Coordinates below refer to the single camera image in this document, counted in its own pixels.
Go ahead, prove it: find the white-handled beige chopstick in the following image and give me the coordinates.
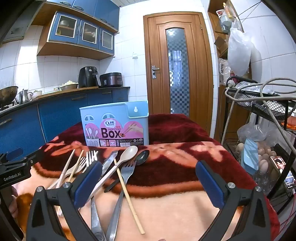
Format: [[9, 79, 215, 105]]
[[47, 149, 76, 189], [68, 150, 85, 182]]

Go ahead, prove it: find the white plastic fork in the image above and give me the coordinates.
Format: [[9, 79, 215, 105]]
[[82, 150, 99, 173]]

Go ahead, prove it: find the steel table knife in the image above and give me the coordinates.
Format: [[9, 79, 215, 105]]
[[91, 150, 119, 241]]

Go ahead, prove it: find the clear plastic bag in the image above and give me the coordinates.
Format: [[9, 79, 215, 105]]
[[237, 120, 275, 149]]

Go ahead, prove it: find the dark spoon with dark handle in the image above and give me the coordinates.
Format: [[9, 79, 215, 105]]
[[104, 150, 150, 193]]

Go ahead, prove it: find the steel kettle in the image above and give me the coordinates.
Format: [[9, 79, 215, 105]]
[[18, 89, 33, 104]]

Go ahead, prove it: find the beige plastic spoon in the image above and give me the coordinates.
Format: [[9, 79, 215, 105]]
[[88, 146, 139, 204]]

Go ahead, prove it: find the pile of eggs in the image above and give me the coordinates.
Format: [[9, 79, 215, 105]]
[[235, 142, 278, 174]]

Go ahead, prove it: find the wooden door with glass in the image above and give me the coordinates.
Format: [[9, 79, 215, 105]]
[[143, 11, 214, 137]]

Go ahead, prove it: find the wooden niche shelf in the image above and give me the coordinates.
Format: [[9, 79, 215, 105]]
[[207, 0, 245, 58]]

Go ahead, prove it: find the blue solid-door wall cabinet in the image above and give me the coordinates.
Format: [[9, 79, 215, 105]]
[[45, 0, 121, 30]]

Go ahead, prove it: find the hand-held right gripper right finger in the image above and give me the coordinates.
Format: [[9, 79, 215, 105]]
[[195, 160, 271, 241]]

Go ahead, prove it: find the wooden floor cabinet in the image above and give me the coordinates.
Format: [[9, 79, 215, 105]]
[[217, 83, 252, 144]]

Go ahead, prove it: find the light blue utensil box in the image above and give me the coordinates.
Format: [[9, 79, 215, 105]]
[[79, 100, 149, 147]]

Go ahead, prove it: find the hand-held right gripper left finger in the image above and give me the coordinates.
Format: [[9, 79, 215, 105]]
[[26, 161, 103, 241]]

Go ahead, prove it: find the cardboard box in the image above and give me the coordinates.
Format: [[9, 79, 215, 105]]
[[214, 37, 228, 52]]

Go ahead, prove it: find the grey range hood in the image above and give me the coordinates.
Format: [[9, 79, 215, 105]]
[[0, 7, 43, 44]]

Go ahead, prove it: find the plain bamboo chopstick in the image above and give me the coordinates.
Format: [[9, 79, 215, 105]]
[[114, 159, 146, 234]]

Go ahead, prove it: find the metal bowl of food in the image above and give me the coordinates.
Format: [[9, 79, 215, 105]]
[[60, 80, 79, 91]]

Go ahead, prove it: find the dark rice cooker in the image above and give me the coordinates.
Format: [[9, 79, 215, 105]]
[[99, 72, 123, 88]]

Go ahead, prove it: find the steel fork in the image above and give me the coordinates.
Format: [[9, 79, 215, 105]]
[[106, 161, 137, 241]]

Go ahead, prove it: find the beige plastic fork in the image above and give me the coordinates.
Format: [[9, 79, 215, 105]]
[[47, 156, 88, 190]]

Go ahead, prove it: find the black air fryer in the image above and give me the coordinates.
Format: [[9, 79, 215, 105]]
[[78, 66, 101, 88]]

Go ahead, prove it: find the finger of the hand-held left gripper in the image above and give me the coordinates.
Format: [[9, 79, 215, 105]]
[[0, 148, 23, 165], [23, 150, 45, 167]]

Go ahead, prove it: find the person's left hand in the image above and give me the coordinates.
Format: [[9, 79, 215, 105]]
[[9, 186, 18, 218]]

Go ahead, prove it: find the grey thick cable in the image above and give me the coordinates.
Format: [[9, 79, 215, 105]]
[[221, 79, 296, 149]]

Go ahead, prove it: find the red and peach blanket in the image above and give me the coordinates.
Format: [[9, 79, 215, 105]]
[[17, 113, 280, 241]]

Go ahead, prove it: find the white jug in plastic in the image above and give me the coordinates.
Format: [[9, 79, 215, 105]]
[[218, 58, 232, 85]]

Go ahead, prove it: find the blue glass-door wall cabinet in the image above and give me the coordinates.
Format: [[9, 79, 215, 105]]
[[37, 11, 116, 61]]

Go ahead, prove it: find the white plastic bag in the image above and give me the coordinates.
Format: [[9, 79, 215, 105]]
[[227, 17, 252, 77]]

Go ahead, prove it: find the light blue box lid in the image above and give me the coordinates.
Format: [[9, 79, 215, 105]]
[[240, 138, 259, 175]]

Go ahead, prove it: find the black wire rack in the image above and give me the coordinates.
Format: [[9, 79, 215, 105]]
[[222, 76, 296, 209]]

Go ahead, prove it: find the smartphone with lit screen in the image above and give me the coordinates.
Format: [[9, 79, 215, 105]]
[[269, 155, 296, 190]]

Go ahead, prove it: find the orange plastic bag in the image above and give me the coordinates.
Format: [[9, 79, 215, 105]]
[[283, 116, 296, 131]]

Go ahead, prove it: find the blue kitchen counter cabinet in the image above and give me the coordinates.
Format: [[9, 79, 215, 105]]
[[0, 87, 130, 158]]

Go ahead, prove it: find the dark metal wok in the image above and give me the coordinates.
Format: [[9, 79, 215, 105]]
[[0, 86, 19, 107]]

